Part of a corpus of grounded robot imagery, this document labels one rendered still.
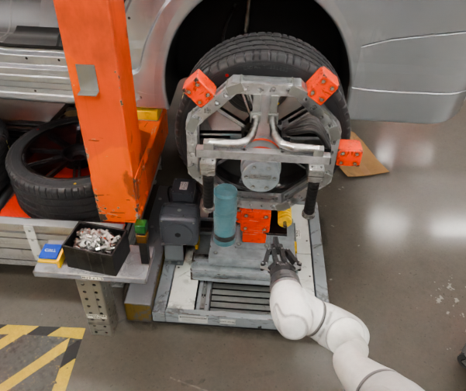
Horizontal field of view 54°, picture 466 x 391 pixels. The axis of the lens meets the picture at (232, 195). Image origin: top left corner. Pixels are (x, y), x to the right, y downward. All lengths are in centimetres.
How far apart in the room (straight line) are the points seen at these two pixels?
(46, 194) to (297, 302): 134
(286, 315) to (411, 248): 159
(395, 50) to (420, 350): 129
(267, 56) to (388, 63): 64
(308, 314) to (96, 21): 100
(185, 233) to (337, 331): 103
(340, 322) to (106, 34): 104
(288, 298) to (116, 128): 82
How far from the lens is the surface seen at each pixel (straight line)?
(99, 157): 170
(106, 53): 149
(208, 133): 175
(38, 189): 219
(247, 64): 159
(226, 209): 166
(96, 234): 178
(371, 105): 213
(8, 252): 237
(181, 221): 205
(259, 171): 153
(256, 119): 154
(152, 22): 201
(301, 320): 118
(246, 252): 214
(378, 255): 258
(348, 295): 235
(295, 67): 159
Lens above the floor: 179
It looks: 40 degrees down
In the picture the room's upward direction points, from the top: 2 degrees clockwise
